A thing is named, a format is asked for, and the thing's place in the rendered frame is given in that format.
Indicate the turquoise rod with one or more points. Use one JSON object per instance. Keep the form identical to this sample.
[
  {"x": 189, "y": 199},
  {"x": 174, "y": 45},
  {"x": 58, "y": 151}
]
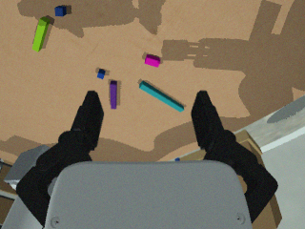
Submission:
[{"x": 159, "y": 95}]

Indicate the purple rod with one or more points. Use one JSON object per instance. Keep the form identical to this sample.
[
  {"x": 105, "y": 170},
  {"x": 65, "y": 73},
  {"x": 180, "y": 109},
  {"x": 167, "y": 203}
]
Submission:
[{"x": 113, "y": 88}]

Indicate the small blue block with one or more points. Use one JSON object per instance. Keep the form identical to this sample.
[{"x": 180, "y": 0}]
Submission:
[
  {"x": 60, "y": 11},
  {"x": 101, "y": 74}
]

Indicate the lime green rod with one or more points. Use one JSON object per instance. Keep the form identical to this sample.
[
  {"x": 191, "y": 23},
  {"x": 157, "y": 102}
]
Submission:
[{"x": 40, "y": 33}]

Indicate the magenta rod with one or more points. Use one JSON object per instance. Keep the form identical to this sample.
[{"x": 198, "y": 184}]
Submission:
[{"x": 152, "y": 60}]

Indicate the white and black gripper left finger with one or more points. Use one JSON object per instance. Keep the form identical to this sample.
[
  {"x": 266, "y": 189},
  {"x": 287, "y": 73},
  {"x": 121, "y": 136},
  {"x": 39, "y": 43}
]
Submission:
[{"x": 73, "y": 146}]

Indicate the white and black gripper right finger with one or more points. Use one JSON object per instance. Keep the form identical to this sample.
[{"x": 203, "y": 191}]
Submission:
[{"x": 220, "y": 145}]

